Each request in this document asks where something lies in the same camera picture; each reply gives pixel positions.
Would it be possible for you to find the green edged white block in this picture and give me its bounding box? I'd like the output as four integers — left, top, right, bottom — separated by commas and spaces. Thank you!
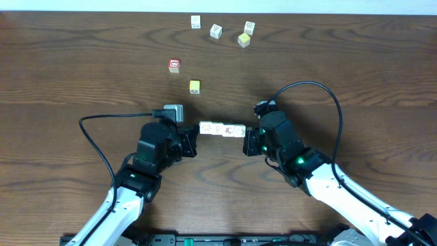
199, 121, 213, 135

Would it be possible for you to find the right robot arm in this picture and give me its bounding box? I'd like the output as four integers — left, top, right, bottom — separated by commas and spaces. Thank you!
243, 111, 436, 245

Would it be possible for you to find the yellow top far block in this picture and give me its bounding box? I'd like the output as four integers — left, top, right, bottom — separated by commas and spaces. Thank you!
238, 33, 251, 48

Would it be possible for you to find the white block number three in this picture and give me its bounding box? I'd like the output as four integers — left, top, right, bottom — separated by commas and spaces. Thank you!
210, 24, 223, 39

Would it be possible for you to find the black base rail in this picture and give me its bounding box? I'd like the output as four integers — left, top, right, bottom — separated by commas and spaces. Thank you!
113, 234, 328, 246

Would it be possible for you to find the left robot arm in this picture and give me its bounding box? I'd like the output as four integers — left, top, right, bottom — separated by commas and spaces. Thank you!
67, 120, 199, 246

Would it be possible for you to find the yellow top soccer block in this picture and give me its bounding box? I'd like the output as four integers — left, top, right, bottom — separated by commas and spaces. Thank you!
189, 80, 201, 94

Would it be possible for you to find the white block brown picture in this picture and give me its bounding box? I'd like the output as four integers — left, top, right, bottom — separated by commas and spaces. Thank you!
221, 124, 235, 137

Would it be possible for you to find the red top block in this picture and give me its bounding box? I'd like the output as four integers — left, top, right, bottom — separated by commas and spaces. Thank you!
168, 59, 180, 73

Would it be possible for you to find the teal edged white block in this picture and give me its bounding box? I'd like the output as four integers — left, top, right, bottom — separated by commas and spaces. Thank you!
234, 124, 246, 137

